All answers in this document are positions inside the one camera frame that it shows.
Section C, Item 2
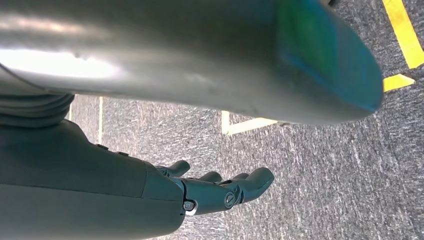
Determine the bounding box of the silver right robot leg shell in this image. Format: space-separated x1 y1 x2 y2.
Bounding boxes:
0 0 385 126

